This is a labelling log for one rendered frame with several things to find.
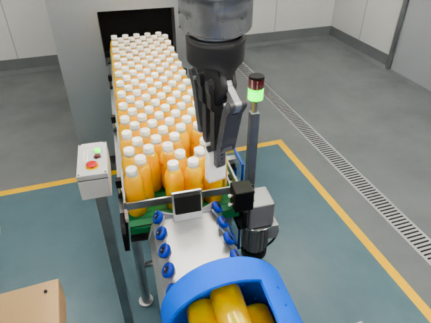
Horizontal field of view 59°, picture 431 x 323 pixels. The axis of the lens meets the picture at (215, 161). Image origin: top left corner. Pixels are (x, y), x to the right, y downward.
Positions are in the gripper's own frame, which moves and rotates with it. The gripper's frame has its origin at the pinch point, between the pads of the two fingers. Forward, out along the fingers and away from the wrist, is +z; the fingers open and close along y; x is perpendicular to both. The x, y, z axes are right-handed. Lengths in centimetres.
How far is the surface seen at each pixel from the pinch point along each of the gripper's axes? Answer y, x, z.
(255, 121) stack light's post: -72, 56, 48
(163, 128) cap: -80, 18, 44
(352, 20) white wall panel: -353, 398, 132
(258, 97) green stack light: -71, 56, 36
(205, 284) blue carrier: 1.5, -2.9, 28.3
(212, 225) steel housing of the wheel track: -38, 19, 60
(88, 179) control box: -62, -14, 44
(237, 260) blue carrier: -0.4, 5.4, 27.9
